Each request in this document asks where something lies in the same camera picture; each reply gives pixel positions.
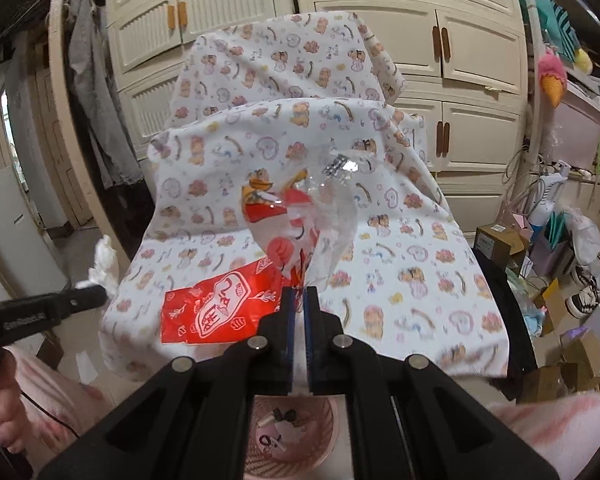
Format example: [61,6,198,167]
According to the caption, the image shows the brown cardboard box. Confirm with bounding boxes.
[474,221,529,267]

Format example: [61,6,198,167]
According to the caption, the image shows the black white sneaker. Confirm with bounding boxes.
[564,265,600,319]

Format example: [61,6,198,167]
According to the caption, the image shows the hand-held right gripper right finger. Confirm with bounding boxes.
[302,286,561,480]

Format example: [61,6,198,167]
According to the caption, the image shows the teal paper bag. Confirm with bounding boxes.
[536,0,579,57]

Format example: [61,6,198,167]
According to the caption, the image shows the pink storage box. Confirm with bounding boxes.
[550,80,600,172]

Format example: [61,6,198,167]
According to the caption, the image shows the white crumpled paper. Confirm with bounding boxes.
[257,412,306,457]

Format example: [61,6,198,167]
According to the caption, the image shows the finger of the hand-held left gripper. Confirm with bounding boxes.
[55,284,109,320]

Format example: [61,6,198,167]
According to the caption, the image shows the cream louvered wardrobe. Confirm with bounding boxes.
[104,0,297,161]

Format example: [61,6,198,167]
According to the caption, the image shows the clear red-printed plastic wrapper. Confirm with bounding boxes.
[240,147,376,292]

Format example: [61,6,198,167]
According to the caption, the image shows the person's left hand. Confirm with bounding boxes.
[0,352,32,454]

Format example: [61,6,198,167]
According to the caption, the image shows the white plastic bag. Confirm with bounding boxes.
[564,209,600,267]

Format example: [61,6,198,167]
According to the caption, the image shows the open cardboard box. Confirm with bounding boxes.
[519,327,600,402]

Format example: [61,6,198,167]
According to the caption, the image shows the white blue handheld device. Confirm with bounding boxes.
[526,159,572,227]

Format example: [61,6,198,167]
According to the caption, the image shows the white cartoon printed blanket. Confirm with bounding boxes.
[100,10,511,381]

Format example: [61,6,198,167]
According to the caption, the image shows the beige wooden post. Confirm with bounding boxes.
[509,0,547,161]
[47,0,137,263]

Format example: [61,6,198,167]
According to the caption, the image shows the pink ice cream plush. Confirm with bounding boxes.
[536,50,569,109]

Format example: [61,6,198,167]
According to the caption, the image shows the black cable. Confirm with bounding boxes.
[19,392,81,442]

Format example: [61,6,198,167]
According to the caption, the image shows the red snack packet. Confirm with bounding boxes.
[160,257,287,346]

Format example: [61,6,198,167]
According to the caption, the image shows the pink plastic basket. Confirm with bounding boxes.
[243,394,353,480]

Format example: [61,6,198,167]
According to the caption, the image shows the white crumpled tissue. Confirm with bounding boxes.
[86,234,127,302]

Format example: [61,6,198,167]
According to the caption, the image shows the person's right pajama leg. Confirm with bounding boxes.
[485,389,600,480]

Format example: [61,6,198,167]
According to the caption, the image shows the grey white cabinet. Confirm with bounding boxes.
[0,166,70,307]

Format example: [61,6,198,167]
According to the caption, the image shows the cream panel wardrobe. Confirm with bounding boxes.
[290,0,531,241]

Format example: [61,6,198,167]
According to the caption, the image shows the grey hanging clothes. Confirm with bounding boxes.
[62,0,147,192]

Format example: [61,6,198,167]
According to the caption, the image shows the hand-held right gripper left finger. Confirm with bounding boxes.
[37,286,296,480]

